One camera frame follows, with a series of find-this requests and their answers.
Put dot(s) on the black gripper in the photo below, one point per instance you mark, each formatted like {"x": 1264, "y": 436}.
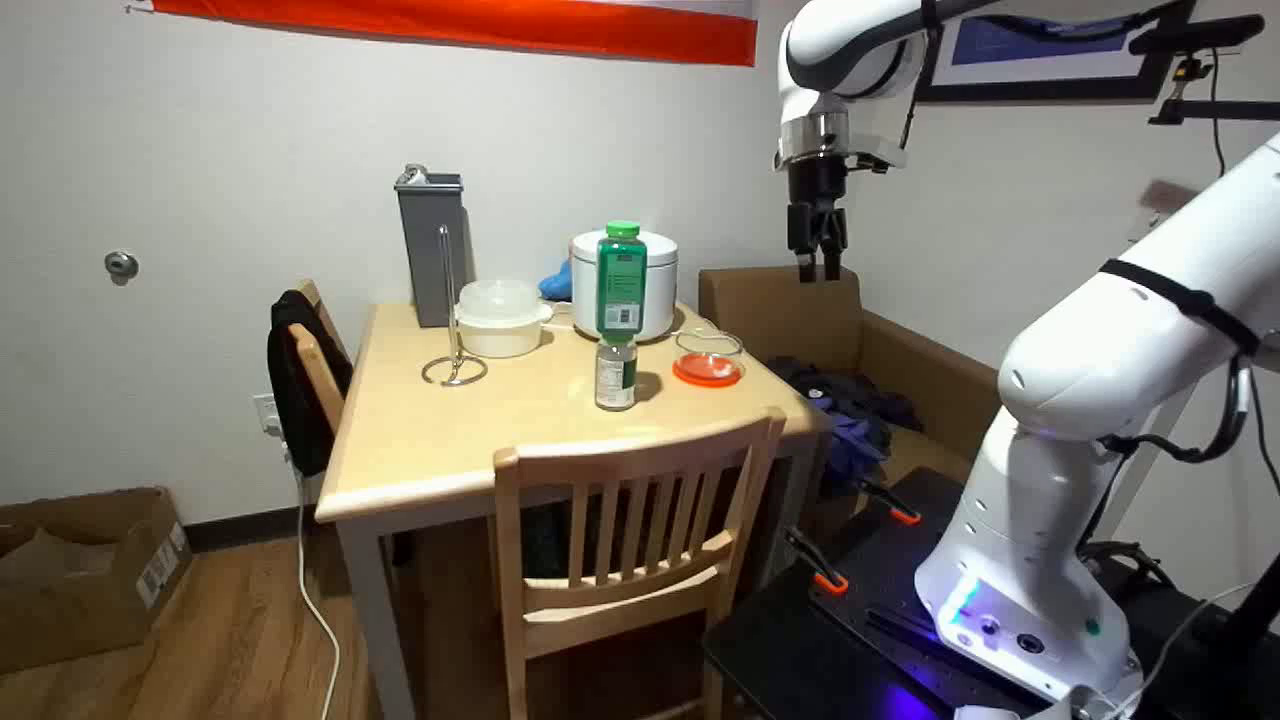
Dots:
{"x": 819, "y": 202}

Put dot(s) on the green plastic container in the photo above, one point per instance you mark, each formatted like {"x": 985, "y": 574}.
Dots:
{"x": 617, "y": 284}

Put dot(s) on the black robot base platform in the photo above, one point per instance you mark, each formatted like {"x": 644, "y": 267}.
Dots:
{"x": 825, "y": 640}

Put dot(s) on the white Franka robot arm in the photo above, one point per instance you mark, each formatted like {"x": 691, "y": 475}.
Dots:
{"x": 1135, "y": 362}

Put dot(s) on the clear glass bowl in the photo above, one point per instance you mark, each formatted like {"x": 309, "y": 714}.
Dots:
{"x": 708, "y": 350}

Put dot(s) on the purple clothes pile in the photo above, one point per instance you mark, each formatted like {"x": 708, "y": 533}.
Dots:
{"x": 843, "y": 415}

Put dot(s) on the white rice cooker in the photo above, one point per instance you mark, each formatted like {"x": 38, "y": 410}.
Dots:
{"x": 658, "y": 280}

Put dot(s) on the blue plastic bag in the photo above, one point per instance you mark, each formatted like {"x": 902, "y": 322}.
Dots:
{"x": 559, "y": 280}

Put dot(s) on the framed picture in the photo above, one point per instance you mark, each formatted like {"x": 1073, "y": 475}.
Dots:
{"x": 1043, "y": 53}

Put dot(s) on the white lidded bowl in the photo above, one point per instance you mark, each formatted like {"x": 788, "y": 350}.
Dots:
{"x": 503, "y": 319}

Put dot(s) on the light wooden slatted chair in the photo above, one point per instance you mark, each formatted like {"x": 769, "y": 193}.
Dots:
{"x": 627, "y": 560}

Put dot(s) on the grey plastic bin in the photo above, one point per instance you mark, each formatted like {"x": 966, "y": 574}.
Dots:
{"x": 432, "y": 245}

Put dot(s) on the light wooden table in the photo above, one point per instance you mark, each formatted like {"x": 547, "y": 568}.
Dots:
{"x": 443, "y": 424}

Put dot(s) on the red banner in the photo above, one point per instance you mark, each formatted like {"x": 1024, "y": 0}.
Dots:
{"x": 455, "y": 27}

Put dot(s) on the wooden chair with jacket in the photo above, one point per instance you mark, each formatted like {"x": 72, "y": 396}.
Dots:
{"x": 319, "y": 370}

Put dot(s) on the round door stopper knob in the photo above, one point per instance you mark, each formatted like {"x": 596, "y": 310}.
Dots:
{"x": 123, "y": 267}

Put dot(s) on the cardboard box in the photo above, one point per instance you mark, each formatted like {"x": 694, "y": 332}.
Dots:
{"x": 84, "y": 564}

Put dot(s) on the black camera stand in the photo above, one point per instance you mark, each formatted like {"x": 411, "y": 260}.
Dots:
{"x": 1205, "y": 64}

